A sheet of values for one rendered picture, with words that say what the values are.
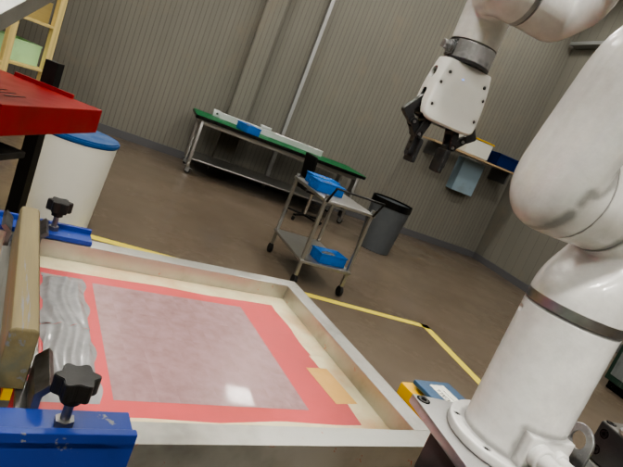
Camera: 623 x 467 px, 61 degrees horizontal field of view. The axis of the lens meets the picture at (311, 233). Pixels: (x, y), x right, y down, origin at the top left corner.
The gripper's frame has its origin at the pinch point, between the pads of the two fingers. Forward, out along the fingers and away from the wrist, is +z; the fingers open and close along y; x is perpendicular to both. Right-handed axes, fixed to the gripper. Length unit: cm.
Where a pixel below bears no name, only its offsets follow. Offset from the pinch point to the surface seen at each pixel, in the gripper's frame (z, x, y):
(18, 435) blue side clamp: 38, -32, -46
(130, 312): 43, 8, -36
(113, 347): 43, -4, -38
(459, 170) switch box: -7, 744, 492
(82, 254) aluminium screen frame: 41, 24, -46
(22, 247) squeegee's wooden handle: 32, -1, -53
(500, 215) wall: 41, 745, 615
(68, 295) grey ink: 43, 9, -46
